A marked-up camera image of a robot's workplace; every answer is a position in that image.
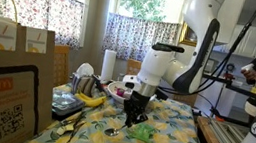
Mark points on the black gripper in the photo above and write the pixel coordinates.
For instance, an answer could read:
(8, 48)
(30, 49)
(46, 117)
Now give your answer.
(137, 103)

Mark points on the silver spoon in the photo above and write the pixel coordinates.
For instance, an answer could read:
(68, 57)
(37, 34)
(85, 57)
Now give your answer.
(112, 132)

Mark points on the white handheld controller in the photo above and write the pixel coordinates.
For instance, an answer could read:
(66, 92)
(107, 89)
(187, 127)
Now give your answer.
(247, 66)

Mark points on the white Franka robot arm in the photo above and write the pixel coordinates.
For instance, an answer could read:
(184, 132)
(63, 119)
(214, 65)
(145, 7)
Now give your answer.
(203, 11)

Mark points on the operator hand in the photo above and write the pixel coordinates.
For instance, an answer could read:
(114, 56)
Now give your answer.
(250, 74)

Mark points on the pink and green cap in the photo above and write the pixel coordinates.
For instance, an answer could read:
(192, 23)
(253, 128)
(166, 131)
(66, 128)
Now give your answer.
(120, 92)

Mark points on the lemon print tablecloth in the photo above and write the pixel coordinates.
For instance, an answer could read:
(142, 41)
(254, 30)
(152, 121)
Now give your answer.
(167, 127)

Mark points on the white floral plate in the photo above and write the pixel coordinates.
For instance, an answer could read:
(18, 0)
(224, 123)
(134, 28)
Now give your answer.
(113, 94)

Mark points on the yellow banana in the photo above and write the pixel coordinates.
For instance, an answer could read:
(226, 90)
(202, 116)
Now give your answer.
(92, 100)

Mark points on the wooden cane chair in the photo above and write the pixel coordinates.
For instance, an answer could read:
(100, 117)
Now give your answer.
(186, 100)
(133, 67)
(60, 65)

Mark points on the white paper towel roll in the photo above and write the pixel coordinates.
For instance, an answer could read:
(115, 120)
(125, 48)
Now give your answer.
(109, 63)

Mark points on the dark thin twig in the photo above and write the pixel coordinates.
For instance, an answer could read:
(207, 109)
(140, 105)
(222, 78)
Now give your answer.
(74, 128)

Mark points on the striped fabric pouch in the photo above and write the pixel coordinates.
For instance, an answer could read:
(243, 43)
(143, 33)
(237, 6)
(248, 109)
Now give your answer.
(83, 84)

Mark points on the white plastic bag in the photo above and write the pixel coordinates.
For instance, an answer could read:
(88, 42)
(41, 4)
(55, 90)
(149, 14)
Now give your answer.
(85, 69)

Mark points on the black plastic food container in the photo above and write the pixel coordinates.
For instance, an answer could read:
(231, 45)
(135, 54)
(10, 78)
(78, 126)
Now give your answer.
(66, 105)

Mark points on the small pale paper scrap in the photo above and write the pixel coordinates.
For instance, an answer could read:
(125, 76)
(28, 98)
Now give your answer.
(63, 128)

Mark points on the grey countertop appliance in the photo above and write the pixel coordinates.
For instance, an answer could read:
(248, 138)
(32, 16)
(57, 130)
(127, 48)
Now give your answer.
(210, 65)

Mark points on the gold framed picture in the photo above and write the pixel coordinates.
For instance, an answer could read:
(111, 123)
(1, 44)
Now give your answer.
(186, 36)

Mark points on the brown paper takeaway bag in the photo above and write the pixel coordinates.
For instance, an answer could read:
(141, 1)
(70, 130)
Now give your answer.
(11, 65)

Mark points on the white kitchen cabinets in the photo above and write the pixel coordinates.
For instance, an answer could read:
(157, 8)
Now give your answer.
(250, 41)

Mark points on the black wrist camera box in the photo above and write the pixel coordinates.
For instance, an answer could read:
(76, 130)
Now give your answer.
(161, 94)

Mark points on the black external camera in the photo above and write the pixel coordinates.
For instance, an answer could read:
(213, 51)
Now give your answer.
(168, 48)

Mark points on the black camera stand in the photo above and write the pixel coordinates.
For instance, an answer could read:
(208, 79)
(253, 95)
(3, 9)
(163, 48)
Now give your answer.
(230, 84)

